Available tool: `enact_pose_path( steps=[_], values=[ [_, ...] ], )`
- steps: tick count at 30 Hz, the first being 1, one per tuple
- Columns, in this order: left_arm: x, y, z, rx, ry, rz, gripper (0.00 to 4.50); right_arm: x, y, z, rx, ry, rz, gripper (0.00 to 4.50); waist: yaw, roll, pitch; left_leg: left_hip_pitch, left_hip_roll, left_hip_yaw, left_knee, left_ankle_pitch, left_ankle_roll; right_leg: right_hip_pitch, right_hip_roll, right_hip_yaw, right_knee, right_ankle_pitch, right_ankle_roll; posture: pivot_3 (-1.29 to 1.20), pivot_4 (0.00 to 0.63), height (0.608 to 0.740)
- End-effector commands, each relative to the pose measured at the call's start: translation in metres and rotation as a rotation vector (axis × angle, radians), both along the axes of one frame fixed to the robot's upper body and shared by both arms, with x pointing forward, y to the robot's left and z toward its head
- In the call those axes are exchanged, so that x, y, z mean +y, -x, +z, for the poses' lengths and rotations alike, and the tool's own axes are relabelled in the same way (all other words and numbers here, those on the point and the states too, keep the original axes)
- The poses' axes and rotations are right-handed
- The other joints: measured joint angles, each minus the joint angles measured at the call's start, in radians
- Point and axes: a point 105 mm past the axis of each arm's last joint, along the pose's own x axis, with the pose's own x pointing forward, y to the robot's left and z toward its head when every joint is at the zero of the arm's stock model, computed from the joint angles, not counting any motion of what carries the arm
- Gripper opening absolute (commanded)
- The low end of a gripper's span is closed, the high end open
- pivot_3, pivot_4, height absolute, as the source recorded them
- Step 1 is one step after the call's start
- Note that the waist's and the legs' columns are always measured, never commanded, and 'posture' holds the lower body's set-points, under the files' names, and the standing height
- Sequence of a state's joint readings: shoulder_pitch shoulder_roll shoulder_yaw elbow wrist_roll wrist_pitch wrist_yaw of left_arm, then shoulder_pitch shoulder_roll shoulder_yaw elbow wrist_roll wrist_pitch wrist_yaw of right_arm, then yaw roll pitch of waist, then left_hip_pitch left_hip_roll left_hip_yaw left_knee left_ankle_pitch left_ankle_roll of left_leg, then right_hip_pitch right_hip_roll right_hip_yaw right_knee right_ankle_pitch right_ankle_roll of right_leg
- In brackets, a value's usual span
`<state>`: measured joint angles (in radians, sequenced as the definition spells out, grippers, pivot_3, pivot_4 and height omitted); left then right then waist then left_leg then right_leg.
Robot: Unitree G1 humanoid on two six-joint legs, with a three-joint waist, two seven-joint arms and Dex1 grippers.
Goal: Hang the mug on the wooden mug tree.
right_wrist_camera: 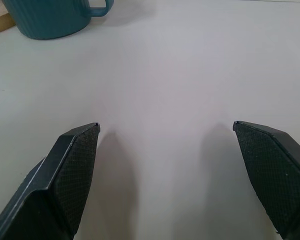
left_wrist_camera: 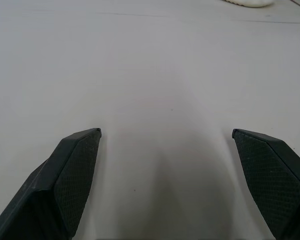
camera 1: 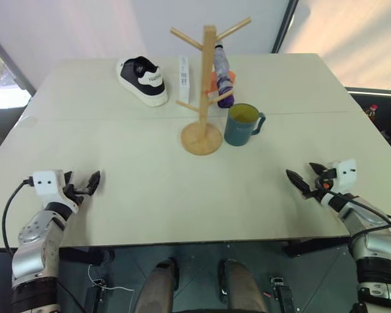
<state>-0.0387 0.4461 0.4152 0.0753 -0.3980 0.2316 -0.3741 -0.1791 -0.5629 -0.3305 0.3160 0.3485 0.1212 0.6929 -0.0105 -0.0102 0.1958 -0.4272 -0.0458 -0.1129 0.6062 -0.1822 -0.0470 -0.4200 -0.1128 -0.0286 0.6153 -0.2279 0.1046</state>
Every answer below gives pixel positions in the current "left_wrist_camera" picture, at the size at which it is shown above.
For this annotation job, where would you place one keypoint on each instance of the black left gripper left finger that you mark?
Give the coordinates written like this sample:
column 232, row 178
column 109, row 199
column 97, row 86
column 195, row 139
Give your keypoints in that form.
column 52, row 190

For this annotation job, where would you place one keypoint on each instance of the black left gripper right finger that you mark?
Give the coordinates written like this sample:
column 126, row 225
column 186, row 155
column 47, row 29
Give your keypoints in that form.
column 272, row 180

